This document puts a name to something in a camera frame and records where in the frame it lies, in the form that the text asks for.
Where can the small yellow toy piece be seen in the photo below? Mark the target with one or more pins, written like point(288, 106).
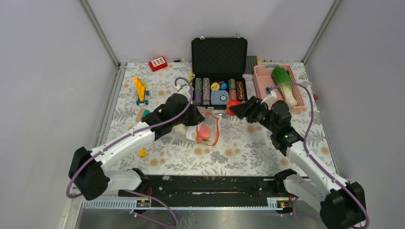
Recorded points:
point(142, 153)

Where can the green white bok choy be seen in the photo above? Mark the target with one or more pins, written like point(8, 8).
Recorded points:
point(280, 76)

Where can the wooden teal toy blocks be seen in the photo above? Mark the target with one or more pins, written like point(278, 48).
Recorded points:
point(142, 113)

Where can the red white toy block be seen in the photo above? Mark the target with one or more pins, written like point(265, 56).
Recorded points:
point(158, 64)

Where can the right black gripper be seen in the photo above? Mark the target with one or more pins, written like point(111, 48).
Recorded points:
point(248, 110)

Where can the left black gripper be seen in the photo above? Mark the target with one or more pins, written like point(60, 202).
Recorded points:
point(197, 117)

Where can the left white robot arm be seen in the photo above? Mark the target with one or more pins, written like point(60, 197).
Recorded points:
point(90, 171)

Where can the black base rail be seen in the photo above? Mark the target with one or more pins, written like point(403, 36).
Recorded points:
point(217, 191)

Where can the pink plastic basket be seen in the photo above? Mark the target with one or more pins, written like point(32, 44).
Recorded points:
point(263, 78)

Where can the green yellow toy figure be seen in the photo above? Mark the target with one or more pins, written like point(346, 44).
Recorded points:
point(191, 77)

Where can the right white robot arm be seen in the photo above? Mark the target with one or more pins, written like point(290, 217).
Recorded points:
point(340, 204)

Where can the yellow blue toy cart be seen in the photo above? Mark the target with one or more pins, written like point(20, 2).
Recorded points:
point(142, 92)

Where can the pink toy peach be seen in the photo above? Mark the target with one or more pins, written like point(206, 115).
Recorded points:
point(204, 133)

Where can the clear orange-zip bag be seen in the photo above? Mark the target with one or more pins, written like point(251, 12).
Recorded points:
point(212, 121)

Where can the grey building baseplate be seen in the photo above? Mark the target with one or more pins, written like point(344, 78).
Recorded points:
point(251, 62)

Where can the red toy strawberry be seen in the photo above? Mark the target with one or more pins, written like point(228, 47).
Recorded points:
point(230, 104)

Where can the black poker chip case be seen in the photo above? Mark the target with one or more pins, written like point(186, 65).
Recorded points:
point(218, 67)

